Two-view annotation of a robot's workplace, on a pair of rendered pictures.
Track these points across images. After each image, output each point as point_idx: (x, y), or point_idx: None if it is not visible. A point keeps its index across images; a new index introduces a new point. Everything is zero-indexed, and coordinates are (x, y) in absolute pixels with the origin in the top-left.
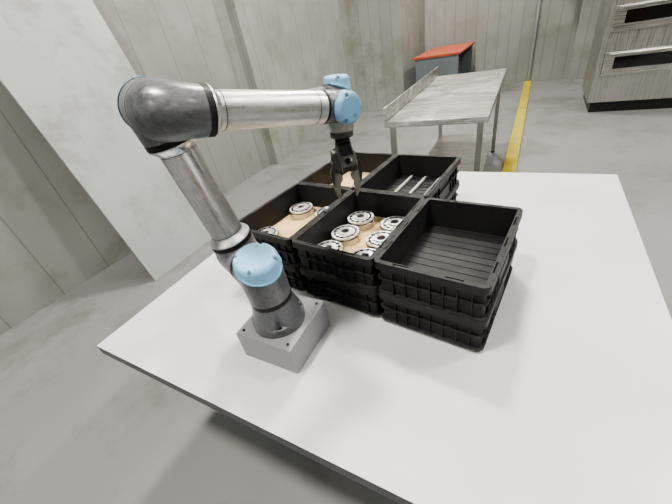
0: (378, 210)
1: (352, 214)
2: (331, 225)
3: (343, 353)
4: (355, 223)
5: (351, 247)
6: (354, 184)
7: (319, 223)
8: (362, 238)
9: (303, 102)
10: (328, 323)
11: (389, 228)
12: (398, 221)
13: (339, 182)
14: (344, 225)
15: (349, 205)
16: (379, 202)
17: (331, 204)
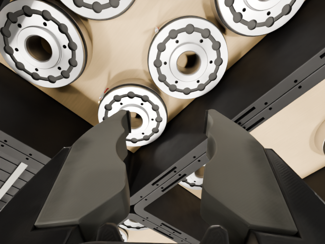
0: (84, 132)
1: (149, 138)
2: (217, 98)
3: None
4: (151, 93)
5: (183, 6)
6: (122, 140)
7: (275, 75)
8: (145, 41)
9: None
10: None
11: (58, 19)
12: (29, 50)
13: (230, 158)
14: (181, 95)
15: (151, 161)
16: (71, 144)
17: (207, 159)
